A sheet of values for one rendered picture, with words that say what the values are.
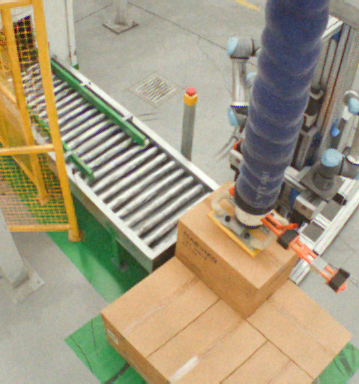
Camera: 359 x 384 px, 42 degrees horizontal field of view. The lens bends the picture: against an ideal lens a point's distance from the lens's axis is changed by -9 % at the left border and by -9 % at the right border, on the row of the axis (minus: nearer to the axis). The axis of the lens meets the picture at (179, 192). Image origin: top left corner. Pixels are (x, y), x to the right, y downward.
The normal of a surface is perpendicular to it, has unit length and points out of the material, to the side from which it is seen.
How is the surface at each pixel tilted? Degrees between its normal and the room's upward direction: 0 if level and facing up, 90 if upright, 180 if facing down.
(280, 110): 82
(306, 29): 79
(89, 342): 0
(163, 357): 0
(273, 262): 0
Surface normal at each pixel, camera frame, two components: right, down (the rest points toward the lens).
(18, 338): 0.04, -0.61
